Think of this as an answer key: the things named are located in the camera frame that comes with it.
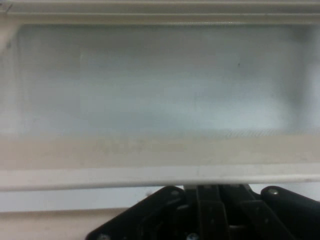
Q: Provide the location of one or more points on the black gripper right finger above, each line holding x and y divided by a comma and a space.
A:
275, 215

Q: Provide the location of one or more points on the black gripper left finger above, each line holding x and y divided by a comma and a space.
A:
160, 215

